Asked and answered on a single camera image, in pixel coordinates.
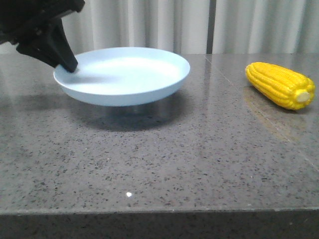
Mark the yellow corn cob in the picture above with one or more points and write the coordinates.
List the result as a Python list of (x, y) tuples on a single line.
[(286, 88)]

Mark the white pleated curtain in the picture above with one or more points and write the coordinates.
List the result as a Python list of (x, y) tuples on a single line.
[(197, 26)]

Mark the light blue round plate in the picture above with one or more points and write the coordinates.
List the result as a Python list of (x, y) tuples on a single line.
[(123, 76)]

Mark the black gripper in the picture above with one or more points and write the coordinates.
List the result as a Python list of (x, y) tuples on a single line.
[(36, 27)]

